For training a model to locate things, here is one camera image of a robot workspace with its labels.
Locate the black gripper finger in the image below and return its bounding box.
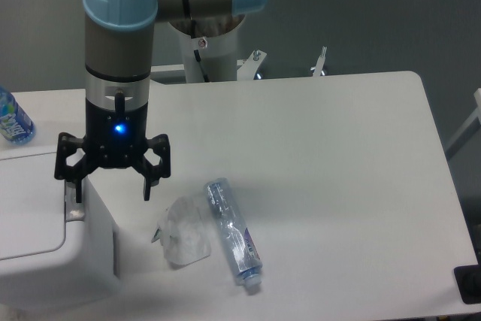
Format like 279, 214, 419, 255
130, 134, 171, 201
54, 132, 99, 204

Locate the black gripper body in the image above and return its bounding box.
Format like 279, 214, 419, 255
83, 101, 150, 169

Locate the grey trash can push button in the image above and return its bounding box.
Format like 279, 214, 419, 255
64, 181, 86, 223

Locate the white plastic trash can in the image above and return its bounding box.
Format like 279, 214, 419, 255
1, 148, 120, 310

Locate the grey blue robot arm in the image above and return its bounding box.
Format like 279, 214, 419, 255
54, 0, 267, 203

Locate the blue labelled water bottle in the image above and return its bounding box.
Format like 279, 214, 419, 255
1, 87, 35, 145

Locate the crumpled white plastic wrapper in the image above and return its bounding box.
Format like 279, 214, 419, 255
151, 197, 211, 268

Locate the empty clear plastic bottle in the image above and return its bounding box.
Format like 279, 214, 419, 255
204, 178, 262, 290

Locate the black clamp at table edge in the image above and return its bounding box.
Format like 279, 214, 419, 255
454, 265, 480, 304

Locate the black cable on pedestal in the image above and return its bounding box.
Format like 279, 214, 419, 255
189, 18, 210, 83

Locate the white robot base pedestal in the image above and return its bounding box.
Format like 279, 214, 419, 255
150, 14, 267, 83

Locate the white frame at right edge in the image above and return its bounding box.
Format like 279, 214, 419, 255
444, 88, 480, 161

